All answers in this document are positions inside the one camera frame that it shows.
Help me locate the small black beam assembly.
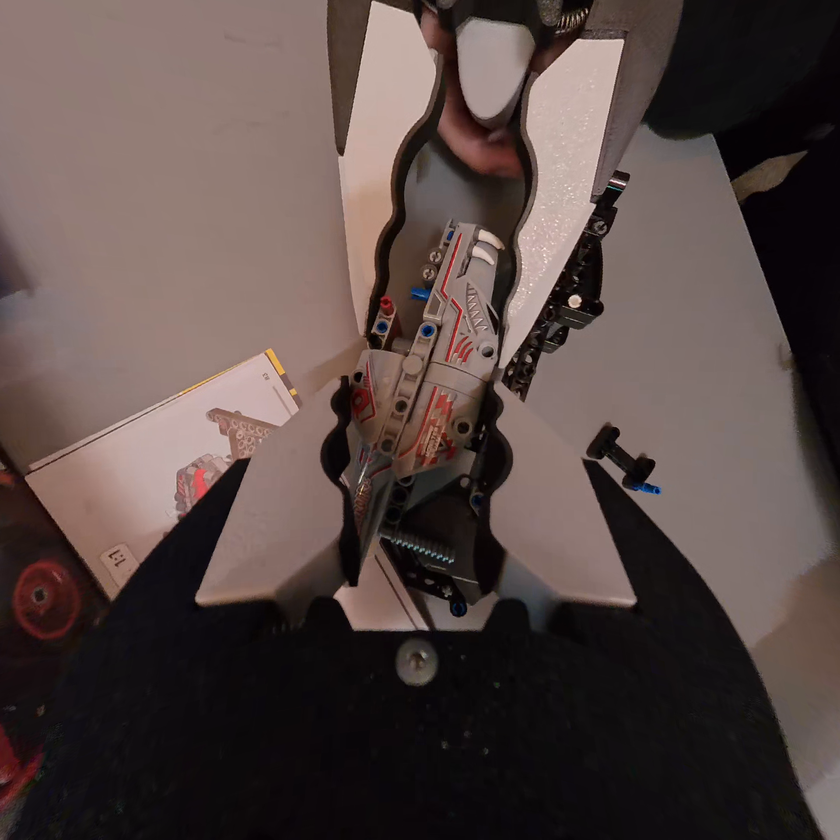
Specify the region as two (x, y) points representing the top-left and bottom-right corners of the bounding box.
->
(586, 423), (662, 494)

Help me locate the grey red brick model car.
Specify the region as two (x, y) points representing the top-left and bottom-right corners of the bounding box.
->
(341, 169), (631, 618)

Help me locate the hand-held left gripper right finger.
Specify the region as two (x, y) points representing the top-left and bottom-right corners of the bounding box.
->
(474, 387), (639, 608)

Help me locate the grey desk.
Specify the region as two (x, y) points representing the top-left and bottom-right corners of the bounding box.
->
(0, 0), (840, 840)

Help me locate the person's right hand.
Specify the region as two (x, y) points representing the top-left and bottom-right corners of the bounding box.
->
(419, 10), (527, 179)

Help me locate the black toy set box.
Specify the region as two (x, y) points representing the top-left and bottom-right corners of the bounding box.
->
(0, 453), (111, 788)

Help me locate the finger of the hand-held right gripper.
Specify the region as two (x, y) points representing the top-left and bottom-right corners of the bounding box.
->
(500, 34), (626, 368)
(336, 0), (448, 347)

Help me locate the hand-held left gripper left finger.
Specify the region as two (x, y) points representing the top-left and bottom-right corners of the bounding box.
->
(195, 376), (363, 608)

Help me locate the open instruction booklet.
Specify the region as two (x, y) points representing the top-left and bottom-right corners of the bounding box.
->
(26, 350), (435, 632)

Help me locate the person's right forearm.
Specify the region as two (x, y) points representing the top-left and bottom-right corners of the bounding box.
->
(642, 0), (840, 142)

